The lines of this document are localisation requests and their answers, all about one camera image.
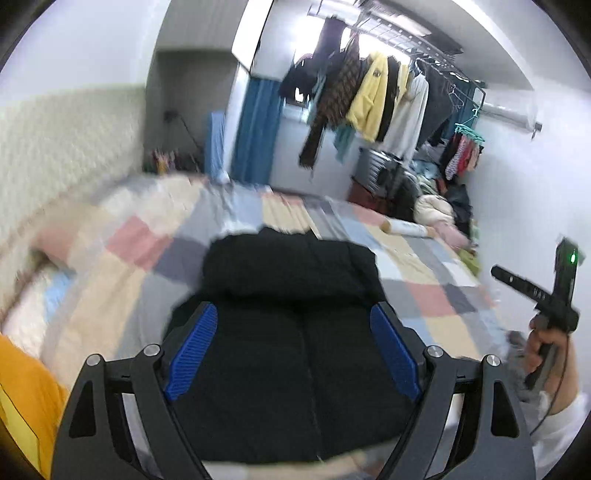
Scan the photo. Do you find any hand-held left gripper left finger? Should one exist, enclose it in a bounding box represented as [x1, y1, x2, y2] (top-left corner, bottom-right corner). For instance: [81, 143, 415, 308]
[51, 302, 219, 480]

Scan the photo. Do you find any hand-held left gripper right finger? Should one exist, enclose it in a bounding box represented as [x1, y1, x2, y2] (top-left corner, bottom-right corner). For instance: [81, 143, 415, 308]
[369, 302, 536, 480]

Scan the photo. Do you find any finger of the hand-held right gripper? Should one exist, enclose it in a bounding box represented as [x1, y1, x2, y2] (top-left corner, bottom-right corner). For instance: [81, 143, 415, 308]
[490, 265, 540, 309]

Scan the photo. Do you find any black puffer jacket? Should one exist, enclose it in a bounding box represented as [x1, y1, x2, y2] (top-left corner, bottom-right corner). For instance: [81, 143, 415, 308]
[164, 228, 419, 464]

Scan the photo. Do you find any pile of clothes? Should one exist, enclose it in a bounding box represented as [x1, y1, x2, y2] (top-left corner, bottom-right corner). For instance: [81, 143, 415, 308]
[392, 157, 481, 259]

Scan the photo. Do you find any row of hanging clothes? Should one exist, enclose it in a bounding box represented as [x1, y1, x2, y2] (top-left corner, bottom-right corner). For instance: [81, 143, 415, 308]
[314, 0, 488, 107]

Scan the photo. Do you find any person's right hand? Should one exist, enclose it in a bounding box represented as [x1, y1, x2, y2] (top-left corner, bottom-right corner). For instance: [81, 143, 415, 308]
[526, 315, 581, 415]

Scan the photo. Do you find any patchwork bed sheet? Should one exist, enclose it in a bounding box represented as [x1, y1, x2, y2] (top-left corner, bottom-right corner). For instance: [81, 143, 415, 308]
[0, 174, 509, 480]

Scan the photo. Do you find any rolled paper tube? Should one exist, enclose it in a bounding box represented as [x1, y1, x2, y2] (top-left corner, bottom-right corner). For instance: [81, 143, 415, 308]
[381, 219, 437, 238]

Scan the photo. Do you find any small hanging laundry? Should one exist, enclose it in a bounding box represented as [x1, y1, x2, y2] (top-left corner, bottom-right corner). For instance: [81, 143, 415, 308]
[443, 136, 483, 181]

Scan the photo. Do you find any green clip hanger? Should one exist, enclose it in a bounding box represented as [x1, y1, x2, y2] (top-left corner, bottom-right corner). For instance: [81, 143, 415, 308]
[454, 108, 486, 144]

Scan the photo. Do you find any dark red box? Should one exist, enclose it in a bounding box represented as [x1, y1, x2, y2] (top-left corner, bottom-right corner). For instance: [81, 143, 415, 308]
[348, 178, 389, 213]

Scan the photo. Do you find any white air conditioner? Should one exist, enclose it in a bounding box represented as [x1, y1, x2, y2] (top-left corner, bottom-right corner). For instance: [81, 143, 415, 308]
[480, 104, 541, 134]

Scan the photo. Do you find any person's yellow shirt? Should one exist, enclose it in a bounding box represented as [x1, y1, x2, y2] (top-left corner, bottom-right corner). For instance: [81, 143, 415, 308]
[0, 332, 70, 478]

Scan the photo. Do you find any grey suitcase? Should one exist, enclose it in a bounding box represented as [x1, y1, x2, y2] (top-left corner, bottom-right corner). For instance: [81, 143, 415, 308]
[358, 148, 402, 195]

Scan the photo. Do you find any dark grey hanging coat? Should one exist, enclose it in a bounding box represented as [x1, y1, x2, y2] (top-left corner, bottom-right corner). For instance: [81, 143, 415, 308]
[416, 60, 458, 146]

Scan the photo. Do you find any white hoodie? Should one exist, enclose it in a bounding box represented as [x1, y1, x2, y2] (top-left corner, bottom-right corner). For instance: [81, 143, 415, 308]
[383, 74, 430, 160]

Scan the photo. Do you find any cluster of small bottles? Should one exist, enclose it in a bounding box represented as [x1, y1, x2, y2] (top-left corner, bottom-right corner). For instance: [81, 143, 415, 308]
[143, 148, 204, 176]

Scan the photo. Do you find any black printed hanging garment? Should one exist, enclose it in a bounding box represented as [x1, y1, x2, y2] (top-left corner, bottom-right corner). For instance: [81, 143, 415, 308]
[376, 55, 402, 141]

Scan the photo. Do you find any light blue hanging garment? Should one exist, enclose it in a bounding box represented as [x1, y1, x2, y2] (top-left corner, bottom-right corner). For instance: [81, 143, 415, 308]
[332, 124, 356, 164]

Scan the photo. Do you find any yellow fleece jacket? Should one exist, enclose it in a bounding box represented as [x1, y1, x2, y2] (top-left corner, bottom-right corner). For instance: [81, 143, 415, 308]
[346, 52, 391, 143]

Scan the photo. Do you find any cream quilted headboard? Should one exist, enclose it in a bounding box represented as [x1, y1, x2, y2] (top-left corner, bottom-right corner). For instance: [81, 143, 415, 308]
[0, 85, 148, 250]

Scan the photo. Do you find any brown plaid hanging coat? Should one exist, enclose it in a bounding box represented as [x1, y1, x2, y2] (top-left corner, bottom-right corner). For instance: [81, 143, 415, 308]
[299, 46, 365, 169]

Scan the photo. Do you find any black hanging jacket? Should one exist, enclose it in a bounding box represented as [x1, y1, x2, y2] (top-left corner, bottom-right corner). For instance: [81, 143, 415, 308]
[279, 16, 347, 100]

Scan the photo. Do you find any black cable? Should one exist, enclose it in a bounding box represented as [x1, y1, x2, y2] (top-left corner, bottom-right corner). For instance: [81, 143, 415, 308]
[529, 337, 571, 437]

